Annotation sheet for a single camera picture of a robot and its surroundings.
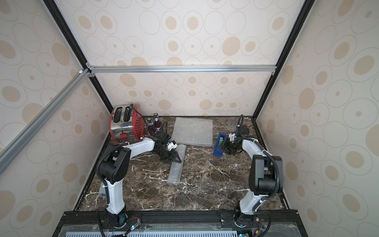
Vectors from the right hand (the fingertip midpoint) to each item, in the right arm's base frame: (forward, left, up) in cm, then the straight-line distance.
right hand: (226, 147), depth 92 cm
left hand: (-9, +28, -3) cm, 29 cm away
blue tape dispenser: (-1, +4, -3) cm, 5 cm away
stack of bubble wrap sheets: (+17, +22, -7) cm, 29 cm away
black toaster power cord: (+21, +62, +16) cm, 67 cm away
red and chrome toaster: (+9, +64, +10) cm, 65 cm away
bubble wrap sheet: (-17, +30, -1) cm, 35 cm away
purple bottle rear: (+14, +46, +5) cm, 48 cm away
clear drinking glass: (+26, -8, -6) cm, 28 cm away
